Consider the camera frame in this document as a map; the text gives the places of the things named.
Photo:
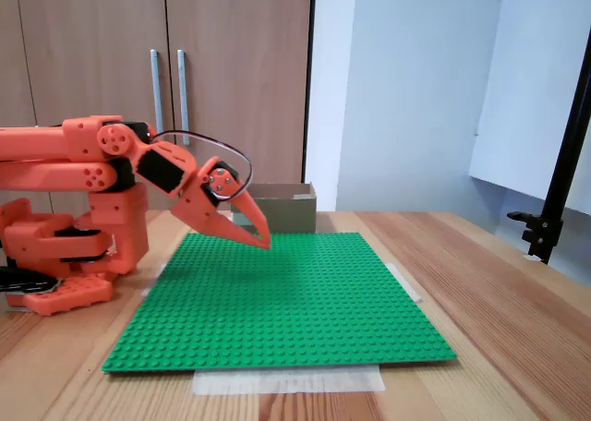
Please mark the black camera stand with clamp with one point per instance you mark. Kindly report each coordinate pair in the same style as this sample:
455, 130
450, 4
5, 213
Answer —
567, 162

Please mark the black base clamp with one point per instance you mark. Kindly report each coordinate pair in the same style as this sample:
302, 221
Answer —
23, 280

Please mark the white wall panel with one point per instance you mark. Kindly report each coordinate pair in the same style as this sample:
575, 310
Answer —
522, 93

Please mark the brown wooden cabinet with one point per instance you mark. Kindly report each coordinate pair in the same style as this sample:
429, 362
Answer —
231, 47

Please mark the green lego baseplate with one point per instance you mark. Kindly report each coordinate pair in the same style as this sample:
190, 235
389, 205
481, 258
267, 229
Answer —
277, 310

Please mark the wide masking tape strip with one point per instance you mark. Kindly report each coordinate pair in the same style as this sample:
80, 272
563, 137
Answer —
286, 383

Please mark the small white tape piece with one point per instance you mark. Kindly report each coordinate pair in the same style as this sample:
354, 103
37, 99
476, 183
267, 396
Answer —
531, 257

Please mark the open cardboard box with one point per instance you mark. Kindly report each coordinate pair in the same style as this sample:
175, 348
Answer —
291, 213

